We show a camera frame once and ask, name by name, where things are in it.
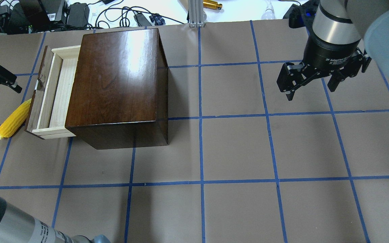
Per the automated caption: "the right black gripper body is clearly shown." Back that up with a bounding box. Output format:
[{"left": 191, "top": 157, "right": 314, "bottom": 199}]
[{"left": 301, "top": 35, "right": 372, "bottom": 79}]

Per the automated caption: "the light wood drawer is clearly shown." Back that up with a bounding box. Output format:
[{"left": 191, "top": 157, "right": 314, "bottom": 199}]
[{"left": 24, "top": 46, "right": 81, "bottom": 139}]

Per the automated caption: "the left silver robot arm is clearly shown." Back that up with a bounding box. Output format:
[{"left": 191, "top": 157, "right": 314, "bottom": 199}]
[{"left": 0, "top": 65, "right": 109, "bottom": 243}]

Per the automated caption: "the yellow toy corn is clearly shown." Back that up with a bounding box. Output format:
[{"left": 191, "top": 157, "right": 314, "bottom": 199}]
[{"left": 0, "top": 98, "right": 32, "bottom": 140}]

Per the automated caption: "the dark wooden drawer cabinet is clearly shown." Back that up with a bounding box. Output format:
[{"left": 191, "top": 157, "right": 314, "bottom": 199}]
[{"left": 64, "top": 29, "right": 169, "bottom": 150}]

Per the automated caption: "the white light bulb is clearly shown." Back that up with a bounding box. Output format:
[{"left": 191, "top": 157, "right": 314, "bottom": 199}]
[{"left": 261, "top": 0, "right": 276, "bottom": 20}]

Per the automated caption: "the black power adapter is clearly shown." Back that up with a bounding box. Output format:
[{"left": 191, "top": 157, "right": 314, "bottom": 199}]
[{"left": 67, "top": 3, "right": 89, "bottom": 28}]

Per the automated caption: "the brass yellow tool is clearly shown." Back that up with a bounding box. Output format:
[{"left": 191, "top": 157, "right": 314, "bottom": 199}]
[{"left": 203, "top": 0, "right": 223, "bottom": 10}]

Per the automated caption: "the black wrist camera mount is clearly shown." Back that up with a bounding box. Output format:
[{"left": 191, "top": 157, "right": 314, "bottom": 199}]
[{"left": 283, "top": 0, "right": 320, "bottom": 29}]

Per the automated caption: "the aluminium frame post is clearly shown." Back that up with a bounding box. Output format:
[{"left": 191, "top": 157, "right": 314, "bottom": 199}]
[{"left": 188, "top": 0, "right": 205, "bottom": 28}]

